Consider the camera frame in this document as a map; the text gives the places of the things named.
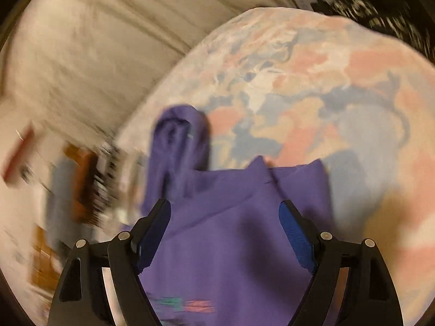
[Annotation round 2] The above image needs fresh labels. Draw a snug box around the black and white patterned cloth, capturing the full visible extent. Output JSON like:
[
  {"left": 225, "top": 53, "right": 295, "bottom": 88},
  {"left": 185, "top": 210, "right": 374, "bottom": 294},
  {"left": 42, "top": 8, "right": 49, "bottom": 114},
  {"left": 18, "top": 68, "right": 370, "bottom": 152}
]
[{"left": 326, "top": 0, "right": 425, "bottom": 51}]

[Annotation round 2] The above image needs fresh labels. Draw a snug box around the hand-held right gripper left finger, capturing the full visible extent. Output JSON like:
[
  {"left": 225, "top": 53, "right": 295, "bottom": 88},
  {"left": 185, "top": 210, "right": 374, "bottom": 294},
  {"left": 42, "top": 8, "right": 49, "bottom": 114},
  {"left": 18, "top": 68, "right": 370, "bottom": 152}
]
[{"left": 48, "top": 198, "right": 171, "bottom": 326}]

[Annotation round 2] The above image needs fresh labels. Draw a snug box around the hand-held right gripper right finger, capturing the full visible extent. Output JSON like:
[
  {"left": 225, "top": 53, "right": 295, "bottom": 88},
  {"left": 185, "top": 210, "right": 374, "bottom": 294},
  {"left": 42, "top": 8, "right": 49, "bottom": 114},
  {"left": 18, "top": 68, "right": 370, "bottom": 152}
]
[{"left": 279, "top": 200, "right": 405, "bottom": 326}]

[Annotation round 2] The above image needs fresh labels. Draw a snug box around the pastel patterned bedspread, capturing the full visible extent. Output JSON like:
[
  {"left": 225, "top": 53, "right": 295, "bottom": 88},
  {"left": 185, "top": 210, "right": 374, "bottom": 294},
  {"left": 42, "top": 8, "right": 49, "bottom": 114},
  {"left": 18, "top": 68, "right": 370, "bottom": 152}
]
[{"left": 116, "top": 7, "right": 435, "bottom": 326}]

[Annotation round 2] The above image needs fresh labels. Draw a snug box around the red wall shelf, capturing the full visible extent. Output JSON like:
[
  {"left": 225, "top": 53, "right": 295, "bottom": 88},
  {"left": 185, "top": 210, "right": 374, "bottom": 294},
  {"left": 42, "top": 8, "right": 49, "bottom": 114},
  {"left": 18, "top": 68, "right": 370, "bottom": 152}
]
[{"left": 2, "top": 122, "right": 36, "bottom": 186}]

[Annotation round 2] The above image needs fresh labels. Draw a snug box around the brown garment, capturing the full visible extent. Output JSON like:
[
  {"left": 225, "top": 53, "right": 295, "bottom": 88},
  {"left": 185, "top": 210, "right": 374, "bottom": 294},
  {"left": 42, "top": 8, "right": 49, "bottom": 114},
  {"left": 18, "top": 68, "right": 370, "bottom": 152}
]
[{"left": 64, "top": 144, "right": 99, "bottom": 225}]

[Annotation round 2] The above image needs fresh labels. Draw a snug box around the purple zip hoodie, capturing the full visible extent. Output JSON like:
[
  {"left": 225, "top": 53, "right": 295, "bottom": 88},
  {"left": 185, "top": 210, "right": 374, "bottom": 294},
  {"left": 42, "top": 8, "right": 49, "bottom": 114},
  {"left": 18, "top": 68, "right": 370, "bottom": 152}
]
[{"left": 122, "top": 105, "right": 344, "bottom": 326}]

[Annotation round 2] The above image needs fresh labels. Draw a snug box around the cream leaf-print curtain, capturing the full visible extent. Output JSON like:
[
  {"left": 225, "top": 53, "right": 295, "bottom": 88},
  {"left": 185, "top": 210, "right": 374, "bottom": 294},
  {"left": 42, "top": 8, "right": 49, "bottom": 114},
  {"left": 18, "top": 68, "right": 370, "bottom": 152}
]
[{"left": 0, "top": 0, "right": 300, "bottom": 164}]

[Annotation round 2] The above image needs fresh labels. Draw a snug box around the blue pillow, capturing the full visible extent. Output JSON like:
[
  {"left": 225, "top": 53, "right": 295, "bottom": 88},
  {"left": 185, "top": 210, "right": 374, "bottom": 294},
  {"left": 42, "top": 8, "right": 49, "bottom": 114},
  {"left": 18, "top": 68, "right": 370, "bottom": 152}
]
[{"left": 46, "top": 159, "right": 80, "bottom": 245}]

